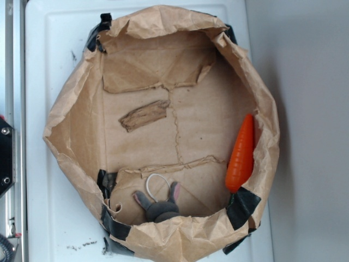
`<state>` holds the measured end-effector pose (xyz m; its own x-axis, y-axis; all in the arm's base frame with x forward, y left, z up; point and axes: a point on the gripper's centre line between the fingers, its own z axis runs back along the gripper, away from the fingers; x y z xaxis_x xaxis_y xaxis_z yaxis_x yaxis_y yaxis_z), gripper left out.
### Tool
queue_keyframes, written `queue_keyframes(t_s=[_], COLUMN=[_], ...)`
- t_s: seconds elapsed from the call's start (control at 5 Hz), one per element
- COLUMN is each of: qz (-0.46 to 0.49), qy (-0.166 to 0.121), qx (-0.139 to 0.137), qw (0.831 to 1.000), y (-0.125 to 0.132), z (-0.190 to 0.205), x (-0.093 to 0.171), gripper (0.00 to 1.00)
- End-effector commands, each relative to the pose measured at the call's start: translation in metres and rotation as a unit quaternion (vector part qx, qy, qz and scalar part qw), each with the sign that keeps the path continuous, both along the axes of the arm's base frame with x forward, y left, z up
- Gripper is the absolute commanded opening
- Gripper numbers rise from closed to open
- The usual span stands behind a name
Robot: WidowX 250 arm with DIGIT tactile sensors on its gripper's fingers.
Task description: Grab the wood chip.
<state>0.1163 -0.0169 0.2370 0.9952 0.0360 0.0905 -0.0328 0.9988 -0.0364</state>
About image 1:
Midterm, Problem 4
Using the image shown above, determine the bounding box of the white elastic loop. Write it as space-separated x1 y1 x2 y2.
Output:
146 173 171 203

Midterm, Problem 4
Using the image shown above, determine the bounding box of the brown paper bag tray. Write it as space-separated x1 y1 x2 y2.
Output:
43 5 280 261

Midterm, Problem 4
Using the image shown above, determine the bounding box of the grey plush bunny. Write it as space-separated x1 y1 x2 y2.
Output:
133 182 180 223

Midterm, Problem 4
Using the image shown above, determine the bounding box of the orange plastic carrot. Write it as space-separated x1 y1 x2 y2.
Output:
225 114 254 194

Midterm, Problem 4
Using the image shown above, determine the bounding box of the white plastic tray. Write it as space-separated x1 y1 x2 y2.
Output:
25 1 273 261

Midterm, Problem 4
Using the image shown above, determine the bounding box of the brown wood chip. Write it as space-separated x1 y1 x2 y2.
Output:
118 100 170 132

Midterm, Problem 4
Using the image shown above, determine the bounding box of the black metal bracket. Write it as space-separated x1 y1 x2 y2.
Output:
0 115 15 197

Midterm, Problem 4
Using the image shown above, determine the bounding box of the aluminium frame rail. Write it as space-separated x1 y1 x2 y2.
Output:
1 1 28 261

